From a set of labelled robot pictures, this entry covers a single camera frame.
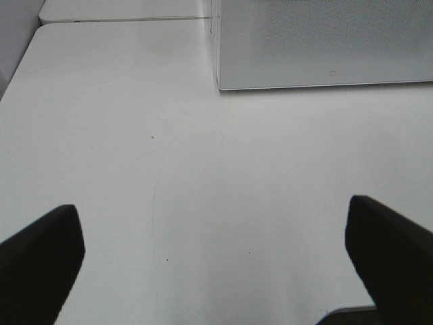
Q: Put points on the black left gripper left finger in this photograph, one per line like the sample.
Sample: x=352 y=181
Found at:
x=39 y=266

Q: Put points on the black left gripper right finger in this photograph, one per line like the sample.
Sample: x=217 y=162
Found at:
x=392 y=255

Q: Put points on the white microwave door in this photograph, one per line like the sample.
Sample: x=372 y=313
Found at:
x=281 y=44

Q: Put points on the white microwave oven body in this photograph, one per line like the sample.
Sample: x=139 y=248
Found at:
x=211 y=20

